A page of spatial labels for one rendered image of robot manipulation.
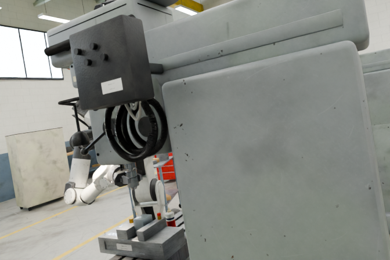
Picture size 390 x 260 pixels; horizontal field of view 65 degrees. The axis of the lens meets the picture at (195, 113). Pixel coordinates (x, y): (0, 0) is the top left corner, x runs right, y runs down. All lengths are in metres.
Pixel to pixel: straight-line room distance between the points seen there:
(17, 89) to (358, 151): 9.53
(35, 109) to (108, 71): 9.27
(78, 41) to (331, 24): 0.64
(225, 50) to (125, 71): 0.31
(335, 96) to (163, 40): 0.56
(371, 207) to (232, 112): 0.36
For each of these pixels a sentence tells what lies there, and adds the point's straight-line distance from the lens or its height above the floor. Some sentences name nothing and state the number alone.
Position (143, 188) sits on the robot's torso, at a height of 1.05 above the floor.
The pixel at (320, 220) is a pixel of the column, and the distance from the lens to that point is 0.78.
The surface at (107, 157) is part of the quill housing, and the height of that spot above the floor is 1.34.
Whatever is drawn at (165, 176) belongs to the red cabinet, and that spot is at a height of 0.17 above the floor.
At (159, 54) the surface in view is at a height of 1.67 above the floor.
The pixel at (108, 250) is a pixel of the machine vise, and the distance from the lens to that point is 1.46.
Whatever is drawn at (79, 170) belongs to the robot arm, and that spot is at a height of 1.27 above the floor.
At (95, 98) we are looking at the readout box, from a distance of 0.85.
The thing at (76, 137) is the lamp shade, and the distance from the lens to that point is 1.41.
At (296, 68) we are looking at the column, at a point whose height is 1.52.
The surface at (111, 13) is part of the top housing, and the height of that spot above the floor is 1.85.
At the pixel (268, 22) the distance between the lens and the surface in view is 0.88.
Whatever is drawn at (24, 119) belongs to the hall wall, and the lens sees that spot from 9.84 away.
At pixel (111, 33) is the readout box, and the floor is 1.69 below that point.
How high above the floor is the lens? 1.46
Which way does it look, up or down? level
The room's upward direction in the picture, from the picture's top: 9 degrees counter-clockwise
